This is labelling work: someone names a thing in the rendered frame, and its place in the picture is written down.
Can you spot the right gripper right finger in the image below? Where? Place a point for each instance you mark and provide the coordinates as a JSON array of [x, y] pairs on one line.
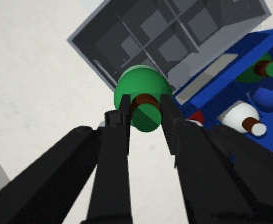
[[211, 194]]

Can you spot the white bottle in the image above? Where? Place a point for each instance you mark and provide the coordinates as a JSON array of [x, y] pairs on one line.
[[242, 117]]

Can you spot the green bottle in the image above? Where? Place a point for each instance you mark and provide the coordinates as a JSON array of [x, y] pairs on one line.
[[145, 84], [261, 67]]

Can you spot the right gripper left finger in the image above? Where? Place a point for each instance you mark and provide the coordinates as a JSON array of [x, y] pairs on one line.
[[46, 190]]

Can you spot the blue crate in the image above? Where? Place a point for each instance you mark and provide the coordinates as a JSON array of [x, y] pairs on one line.
[[205, 90]]

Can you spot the white paper pick list strip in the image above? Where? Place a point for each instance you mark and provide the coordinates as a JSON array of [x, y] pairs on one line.
[[90, 5]]

